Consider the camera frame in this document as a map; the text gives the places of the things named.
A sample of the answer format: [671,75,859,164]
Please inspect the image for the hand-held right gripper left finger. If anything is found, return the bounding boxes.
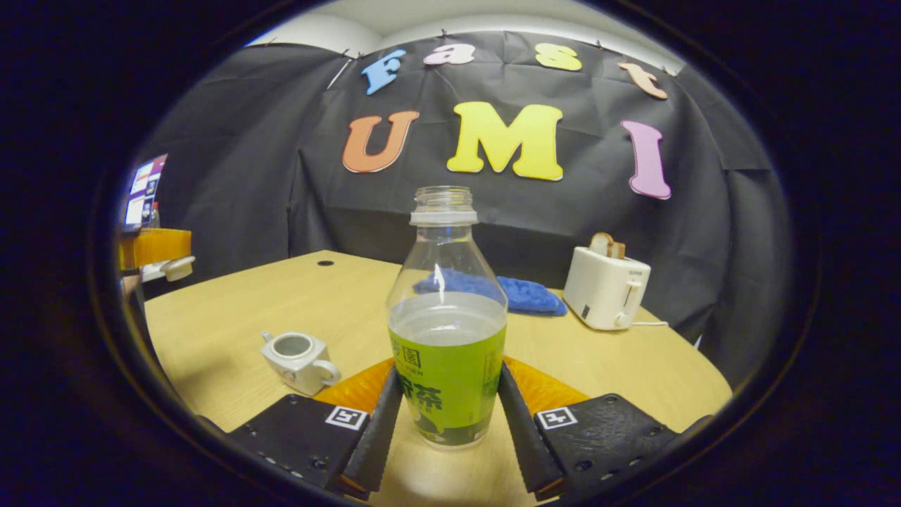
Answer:
[224,357,405,502]

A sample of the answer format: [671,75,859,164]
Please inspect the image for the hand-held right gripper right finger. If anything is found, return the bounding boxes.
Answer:
[496,356,687,502]

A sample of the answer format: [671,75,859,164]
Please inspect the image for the green label water bottle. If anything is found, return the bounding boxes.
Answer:
[386,185,509,450]

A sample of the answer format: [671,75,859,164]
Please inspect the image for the white ceramic teacup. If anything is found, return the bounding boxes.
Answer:
[260,331,342,396]

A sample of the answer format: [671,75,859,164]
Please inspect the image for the computer monitor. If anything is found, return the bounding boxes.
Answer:
[123,154,170,233]

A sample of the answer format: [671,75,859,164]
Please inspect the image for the blue towel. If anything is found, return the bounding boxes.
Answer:
[413,268,568,316]

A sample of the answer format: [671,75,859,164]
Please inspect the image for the white toaster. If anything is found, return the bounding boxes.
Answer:
[562,246,652,332]

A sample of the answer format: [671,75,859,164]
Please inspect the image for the black backdrop cloth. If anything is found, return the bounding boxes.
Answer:
[137,30,796,388]

